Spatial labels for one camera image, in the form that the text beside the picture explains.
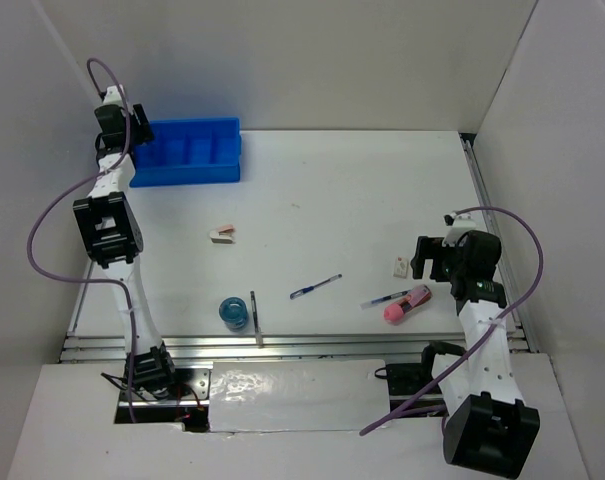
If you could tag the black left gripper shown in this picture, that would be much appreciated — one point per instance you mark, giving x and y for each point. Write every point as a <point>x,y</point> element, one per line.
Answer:
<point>144,130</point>

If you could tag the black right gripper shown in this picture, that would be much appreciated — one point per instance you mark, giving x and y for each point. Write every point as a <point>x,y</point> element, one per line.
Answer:
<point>431,248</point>

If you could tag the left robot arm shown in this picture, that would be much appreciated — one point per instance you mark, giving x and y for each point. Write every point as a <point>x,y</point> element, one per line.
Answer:
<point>114,242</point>

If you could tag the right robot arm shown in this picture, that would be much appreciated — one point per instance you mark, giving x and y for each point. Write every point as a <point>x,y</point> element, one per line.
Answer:
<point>489,427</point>

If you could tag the white staples box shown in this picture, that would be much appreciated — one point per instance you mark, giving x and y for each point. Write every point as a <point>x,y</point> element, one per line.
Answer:
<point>401,267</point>

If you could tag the blue compartment tray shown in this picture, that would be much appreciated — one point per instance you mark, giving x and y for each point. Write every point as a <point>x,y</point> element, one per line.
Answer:
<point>189,151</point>

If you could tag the pink capped marker tube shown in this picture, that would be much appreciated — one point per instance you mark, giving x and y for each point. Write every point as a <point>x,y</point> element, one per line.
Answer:
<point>396,312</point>

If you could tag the dark blue gel pen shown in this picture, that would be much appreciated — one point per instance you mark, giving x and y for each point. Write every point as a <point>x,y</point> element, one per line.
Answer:
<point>379,300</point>

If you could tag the blue clear ballpoint pen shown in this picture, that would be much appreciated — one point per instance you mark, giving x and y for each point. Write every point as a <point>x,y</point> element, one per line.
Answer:
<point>305,290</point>

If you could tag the pink white mini stapler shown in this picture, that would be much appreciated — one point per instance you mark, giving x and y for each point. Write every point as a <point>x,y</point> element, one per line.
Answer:
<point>223,235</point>

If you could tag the black gel pen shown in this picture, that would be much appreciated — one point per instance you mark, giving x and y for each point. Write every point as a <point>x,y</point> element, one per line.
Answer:
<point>257,331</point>

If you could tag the silver foil cover sheet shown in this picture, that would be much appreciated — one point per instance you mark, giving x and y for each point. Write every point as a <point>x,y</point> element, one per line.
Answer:
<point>296,396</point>

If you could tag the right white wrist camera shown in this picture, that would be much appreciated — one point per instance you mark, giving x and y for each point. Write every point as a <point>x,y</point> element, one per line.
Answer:
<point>458,225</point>

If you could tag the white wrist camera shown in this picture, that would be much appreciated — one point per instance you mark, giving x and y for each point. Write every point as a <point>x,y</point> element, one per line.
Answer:
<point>114,95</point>
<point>458,225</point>

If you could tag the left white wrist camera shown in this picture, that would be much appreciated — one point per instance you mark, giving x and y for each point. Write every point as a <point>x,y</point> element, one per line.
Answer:
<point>114,95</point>

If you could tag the aluminium front rail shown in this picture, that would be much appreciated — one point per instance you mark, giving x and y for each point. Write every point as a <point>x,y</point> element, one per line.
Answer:
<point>184,349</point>

